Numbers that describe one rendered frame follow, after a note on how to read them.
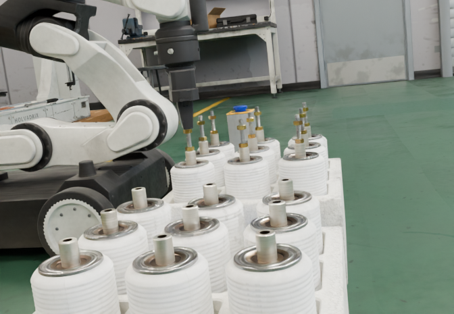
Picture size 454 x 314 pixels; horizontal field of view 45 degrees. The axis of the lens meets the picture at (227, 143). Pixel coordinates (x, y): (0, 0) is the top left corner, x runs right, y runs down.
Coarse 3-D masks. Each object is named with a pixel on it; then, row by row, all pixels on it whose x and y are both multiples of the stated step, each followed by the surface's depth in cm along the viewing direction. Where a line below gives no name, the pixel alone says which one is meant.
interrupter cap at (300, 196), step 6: (276, 192) 86; (294, 192) 84; (300, 192) 84; (306, 192) 84; (264, 198) 83; (270, 198) 83; (276, 198) 83; (300, 198) 81; (306, 198) 81; (288, 204) 79; (294, 204) 79
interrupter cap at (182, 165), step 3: (198, 159) 121; (201, 159) 120; (204, 159) 120; (180, 162) 120; (183, 162) 120; (198, 162) 119; (201, 162) 118; (204, 162) 117; (207, 162) 117; (174, 165) 117; (177, 165) 117; (180, 165) 116; (183, 165) 116; (186, 165) 116; (189, 165) 115; (192, 165) 115; (195, 165) 114; (198, 165) 115; (201, 165) 115; (180, 168) 115; (183, 168) 115; (186, 168) 114
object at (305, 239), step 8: (312, 224) 70; (248, 232) 70; (288, 232) 67; (296, 232) 67; (304, 232) 68; (312, 232) 69; (248, 240) 69; (280, 240) 67; (288, 240) 67; (296, 240) 67; (304, 240) 68; (312, 240) 69; (304, 248) 68; (312, 248) 68; (312, 256) 69; (312, 264) 69; (320, 280) 71; (320, 288) 71
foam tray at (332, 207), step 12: (336, 168) 130; (336, 180) 119; (336, 192) 109; (180, 204) 114; (252, 204) 109; (324, 204) 106; (336, 204) 105; (180, 216) 112; (252, 216) 109; (324, 216) 106; (336, 216) 106
